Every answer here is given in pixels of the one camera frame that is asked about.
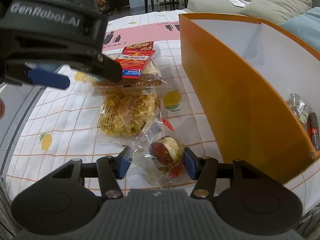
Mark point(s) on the beige sofa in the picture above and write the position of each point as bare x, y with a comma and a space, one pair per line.
212, 6

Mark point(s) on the yellow waffle snack packet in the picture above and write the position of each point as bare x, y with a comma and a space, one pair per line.
126, 114

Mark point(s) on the paper on sofa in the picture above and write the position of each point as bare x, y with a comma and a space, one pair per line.
239, 3

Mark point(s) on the light blue cushion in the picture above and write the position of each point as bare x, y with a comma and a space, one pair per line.
306, 27

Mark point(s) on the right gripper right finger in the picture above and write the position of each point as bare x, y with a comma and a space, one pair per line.
202, 170

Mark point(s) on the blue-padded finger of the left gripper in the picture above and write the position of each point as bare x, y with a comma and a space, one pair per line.
41, 77

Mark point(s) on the black sausage stick snack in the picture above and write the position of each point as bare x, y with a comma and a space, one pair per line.
313, 130

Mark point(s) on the red spicy strip packet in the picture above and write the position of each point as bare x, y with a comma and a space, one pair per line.
133, 62

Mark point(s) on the clear packet of seeds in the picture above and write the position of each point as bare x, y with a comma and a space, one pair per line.
300, 109

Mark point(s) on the orange cardboard storage box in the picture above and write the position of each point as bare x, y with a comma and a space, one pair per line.
243, 70

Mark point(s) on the red snack bag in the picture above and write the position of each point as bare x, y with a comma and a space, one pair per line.
144, 46

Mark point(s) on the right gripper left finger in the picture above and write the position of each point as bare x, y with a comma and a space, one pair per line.
111, 169

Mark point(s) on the packaged sliced bread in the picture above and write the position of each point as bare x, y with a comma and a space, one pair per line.
151, 77

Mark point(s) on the person's hand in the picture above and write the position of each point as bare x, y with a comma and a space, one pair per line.
2, 108

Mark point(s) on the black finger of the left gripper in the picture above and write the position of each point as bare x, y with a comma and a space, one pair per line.
98, 65

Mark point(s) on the checkered pink tablecloth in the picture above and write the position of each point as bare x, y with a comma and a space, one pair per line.
62, 124

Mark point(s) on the beige cushion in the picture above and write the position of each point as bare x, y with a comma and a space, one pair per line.
276, 11

